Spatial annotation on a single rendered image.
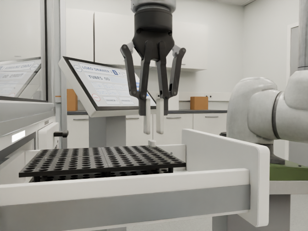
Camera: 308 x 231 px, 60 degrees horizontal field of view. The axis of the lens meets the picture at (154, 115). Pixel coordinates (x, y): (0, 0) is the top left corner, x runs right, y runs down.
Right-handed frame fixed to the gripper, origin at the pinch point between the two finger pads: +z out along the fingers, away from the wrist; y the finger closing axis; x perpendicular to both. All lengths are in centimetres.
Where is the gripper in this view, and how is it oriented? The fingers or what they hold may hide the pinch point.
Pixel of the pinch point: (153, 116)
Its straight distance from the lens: 53.2
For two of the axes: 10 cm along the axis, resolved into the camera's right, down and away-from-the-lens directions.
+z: 0.0, 10.0, 0.4
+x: 2.6, 0.4, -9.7
